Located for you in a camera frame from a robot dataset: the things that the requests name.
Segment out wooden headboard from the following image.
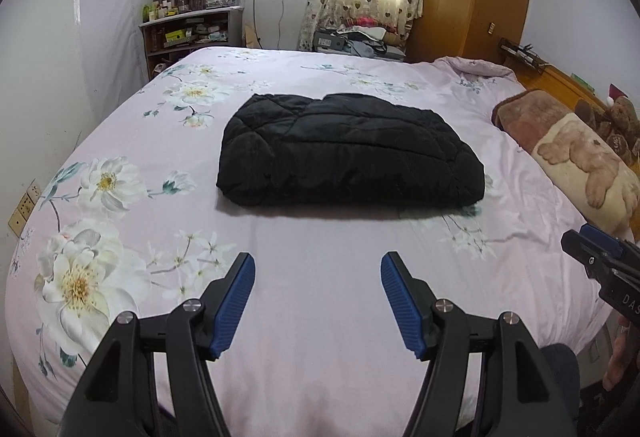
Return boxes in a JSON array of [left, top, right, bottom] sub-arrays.
[[505, 62, 618, 110]]

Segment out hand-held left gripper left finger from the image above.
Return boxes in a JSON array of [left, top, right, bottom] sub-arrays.
[[60, 252, 257, 437]]

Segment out wall socket plate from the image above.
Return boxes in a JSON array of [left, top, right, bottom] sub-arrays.
[[9, 197, 33, 238], [24, 180, 44, 208]]

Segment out person's right hand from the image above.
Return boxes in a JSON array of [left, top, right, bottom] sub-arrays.
[[602, 316, 640, 390]]

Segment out person's dark trousers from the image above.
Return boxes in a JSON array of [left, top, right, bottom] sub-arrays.
[[542, 343, 640, 437]]

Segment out black padded jacket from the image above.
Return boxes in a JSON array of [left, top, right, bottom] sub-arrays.
[[216, 92, 487, 208]]

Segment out brown bear print blanket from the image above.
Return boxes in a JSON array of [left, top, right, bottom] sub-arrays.
[[491, 89, 640, 238]]

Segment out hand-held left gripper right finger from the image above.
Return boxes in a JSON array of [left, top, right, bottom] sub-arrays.
[[380, 251, 581, 437]]

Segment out wooden cluttered shelf unit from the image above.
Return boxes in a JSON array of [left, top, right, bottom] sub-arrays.
[[139, 6, 246, 82]]

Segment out pink floral bed sheet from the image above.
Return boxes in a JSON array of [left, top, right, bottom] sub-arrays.
[[7, 46, 613, 428]]

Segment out white cabinet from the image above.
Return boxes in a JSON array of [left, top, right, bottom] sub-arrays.
[[242, 0, 313, 52]]

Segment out pile of clothes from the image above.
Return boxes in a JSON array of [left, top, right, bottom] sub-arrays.
[[314, 14, 408, 62]]

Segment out brown teddy bear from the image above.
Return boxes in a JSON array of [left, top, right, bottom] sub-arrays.
[[575, 85, 640, 168]]

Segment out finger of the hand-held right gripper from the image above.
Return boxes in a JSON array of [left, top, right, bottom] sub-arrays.
[[579, 223, 626, 259], [561, 230, 610, 282]]

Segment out black wall rack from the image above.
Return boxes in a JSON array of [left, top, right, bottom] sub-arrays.
[[499, 37, 549, 71]]

